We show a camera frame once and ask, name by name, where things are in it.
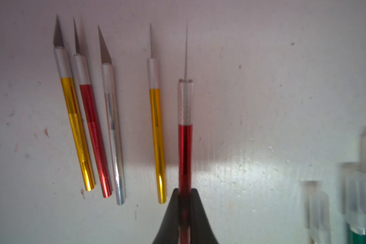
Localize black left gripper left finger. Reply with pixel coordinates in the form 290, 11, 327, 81
153, 189, 180, 244

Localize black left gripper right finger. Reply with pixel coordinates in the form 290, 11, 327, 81
190, 188, 218, 244

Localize yellow capped knife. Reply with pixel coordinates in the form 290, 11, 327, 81
300, 181, 331, 244

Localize red capped knife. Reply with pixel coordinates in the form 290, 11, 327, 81
177, 25, 194, 244

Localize green capped knife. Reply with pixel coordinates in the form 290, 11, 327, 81
341, 162, 366, 244

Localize yellow capped knife angled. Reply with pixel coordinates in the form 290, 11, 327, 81
147, 27, 167, 204

